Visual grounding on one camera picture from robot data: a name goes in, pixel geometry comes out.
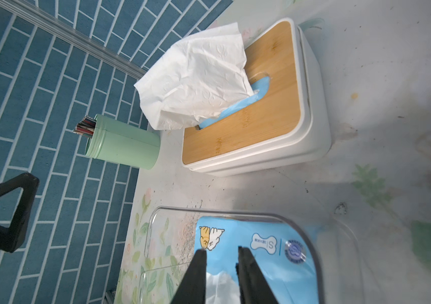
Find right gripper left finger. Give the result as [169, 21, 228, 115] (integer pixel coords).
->
[171, 250, 207, 304]

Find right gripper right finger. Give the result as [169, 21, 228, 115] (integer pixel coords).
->
[236, 246, 278, 304]

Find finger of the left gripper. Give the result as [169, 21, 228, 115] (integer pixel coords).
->
[0, 172, 40, 253]

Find clear plastic tissue box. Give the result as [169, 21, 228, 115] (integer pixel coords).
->
[134, 206, 365, 303]

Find white tissue box base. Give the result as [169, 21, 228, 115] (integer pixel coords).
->
[184, 18, 332, 177]

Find bamboo tissue box lid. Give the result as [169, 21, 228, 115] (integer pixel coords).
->
[181, 18, 304, 166]

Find pens in cup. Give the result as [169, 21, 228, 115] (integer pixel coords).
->
[72, 116, 96, 139]

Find green pen cup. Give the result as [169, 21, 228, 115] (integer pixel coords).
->
[85, 115, 160, 170]

